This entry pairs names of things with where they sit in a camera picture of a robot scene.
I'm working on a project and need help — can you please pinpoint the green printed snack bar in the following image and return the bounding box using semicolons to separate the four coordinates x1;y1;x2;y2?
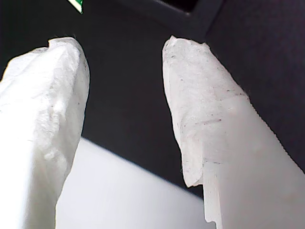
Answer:
68;0;85;15

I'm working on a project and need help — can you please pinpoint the black tray with wells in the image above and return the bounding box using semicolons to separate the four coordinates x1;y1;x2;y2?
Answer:
82;0;227;45

